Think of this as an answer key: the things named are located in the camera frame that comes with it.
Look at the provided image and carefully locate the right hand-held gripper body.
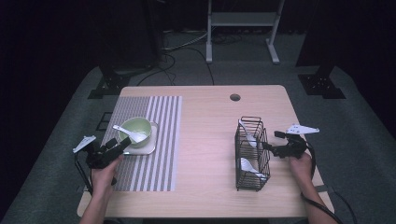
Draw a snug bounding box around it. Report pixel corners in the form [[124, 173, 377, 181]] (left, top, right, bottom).
[[275, 123, 320, 160]]

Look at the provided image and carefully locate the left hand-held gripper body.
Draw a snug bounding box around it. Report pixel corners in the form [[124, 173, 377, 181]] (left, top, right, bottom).
[[72, 134, 125, 171]]

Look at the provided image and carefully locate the white ceramic spoon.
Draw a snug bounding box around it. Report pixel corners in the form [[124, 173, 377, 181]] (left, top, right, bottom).
[[239, 157, 268, 180], [238, 119, 259, 148], [112, 124, 149, 144]]

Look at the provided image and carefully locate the light green bowl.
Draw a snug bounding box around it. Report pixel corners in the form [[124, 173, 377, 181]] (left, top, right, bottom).
[[119, 117, 153, 149]]

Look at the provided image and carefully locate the black wire basket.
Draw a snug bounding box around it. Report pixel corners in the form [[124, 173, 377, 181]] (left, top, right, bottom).
[[234, 116, 271, 191]]

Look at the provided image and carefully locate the person's left hand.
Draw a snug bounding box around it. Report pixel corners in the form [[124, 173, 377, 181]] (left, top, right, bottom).
[[91, 154, 124, 196]]

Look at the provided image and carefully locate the person's right hand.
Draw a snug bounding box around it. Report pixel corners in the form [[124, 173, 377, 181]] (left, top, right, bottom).
[[288, 152, 314, 189]]

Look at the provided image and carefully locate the white square plate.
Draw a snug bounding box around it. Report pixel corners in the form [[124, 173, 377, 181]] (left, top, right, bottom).
[[122, 120, 159, 156]]

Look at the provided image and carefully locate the grey striped placemat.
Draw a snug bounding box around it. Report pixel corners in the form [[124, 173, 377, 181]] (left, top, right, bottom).
[[101, 95, 183, 192]]

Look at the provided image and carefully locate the black stand base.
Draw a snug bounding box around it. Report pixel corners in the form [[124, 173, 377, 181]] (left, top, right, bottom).
[[88, 65, 132, 100], [297, 64, 347, 100]]

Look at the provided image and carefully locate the white metal stand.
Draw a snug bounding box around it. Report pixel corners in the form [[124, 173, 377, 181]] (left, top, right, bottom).
[[205, 0, 286, 65]]

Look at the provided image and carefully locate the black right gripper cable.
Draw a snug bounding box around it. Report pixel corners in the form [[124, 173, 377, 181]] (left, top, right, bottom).
[[299, 139, 344, 224]]

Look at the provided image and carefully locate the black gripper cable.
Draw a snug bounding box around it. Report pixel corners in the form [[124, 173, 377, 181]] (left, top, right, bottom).
[[74, 152, 94, 196], [299, 139, 344, 224]]

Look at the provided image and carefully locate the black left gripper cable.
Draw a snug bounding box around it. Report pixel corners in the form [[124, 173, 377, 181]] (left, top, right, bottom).
[[74, 152, 94, 196]]

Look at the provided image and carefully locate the thin black cable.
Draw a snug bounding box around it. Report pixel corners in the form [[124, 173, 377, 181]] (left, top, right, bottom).
[[330, 186, 358, 224]]

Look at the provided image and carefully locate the black floor cable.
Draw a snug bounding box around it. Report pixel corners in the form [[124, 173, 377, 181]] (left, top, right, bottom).
[[136, 46, 216, 87]]

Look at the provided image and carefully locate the grey floor cable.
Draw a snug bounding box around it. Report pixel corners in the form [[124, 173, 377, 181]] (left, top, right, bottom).
[[162, 31, 208, 52]]

